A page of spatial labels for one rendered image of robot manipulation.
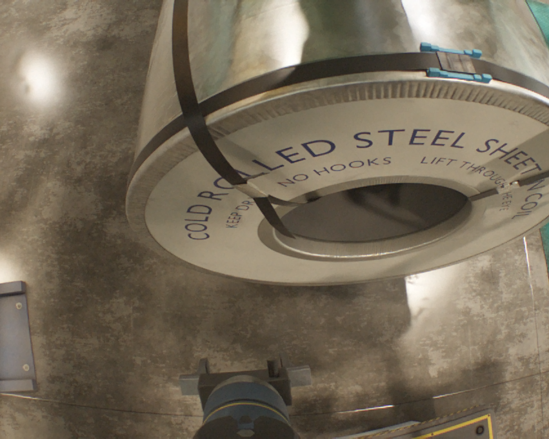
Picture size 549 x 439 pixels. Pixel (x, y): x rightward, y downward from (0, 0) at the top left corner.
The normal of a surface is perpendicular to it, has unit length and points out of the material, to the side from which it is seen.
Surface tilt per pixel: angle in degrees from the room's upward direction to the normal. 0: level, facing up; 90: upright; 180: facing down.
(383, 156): 90
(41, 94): 0
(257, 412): 66
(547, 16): 0
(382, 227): 21
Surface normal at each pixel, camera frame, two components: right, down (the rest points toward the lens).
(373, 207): -0.18, -0.36
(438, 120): 0.04, 0.92
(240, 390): -0.06, -1.00
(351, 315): 0.07, -0.38
